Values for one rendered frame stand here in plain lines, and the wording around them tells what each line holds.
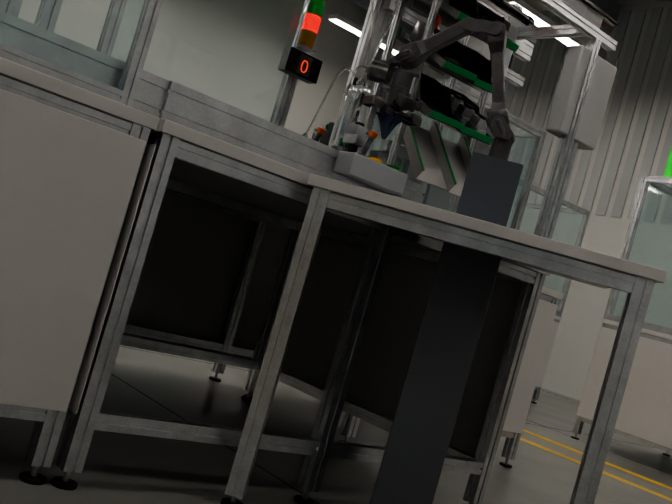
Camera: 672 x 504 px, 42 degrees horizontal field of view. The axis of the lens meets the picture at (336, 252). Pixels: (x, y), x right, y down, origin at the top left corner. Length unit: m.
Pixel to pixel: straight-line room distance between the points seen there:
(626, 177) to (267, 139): 10.59
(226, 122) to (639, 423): 4.78
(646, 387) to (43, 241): 5.12
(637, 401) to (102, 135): 5.09
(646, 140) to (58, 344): 11.20
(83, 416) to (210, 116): 0.76
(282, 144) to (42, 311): 0.75
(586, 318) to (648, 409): 6.05
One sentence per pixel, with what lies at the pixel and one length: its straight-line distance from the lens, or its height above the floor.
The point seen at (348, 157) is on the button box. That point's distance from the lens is 2.38.
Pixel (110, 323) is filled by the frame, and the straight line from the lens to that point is 2.06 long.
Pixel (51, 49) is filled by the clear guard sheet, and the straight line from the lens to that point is 2.00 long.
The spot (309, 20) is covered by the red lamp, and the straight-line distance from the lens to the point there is 2.72.
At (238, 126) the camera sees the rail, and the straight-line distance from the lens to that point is 2.24.
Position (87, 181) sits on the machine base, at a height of 0.67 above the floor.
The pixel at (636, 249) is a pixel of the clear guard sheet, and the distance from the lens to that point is 6.80.
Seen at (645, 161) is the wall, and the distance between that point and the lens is 12.59.
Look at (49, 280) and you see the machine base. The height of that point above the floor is 0.45.
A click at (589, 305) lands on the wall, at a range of 12.48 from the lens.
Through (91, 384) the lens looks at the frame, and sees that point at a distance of 2.08.
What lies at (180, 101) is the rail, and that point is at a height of 0.92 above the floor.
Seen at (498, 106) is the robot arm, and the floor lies 1.21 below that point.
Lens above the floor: 0.61
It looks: 2 degrees up
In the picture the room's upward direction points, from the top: 16 degrees clockwise
